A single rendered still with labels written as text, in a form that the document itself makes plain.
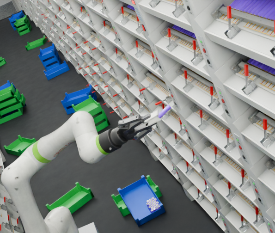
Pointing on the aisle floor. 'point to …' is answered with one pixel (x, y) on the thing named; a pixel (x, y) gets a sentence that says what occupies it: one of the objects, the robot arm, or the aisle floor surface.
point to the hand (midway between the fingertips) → (153, 118)
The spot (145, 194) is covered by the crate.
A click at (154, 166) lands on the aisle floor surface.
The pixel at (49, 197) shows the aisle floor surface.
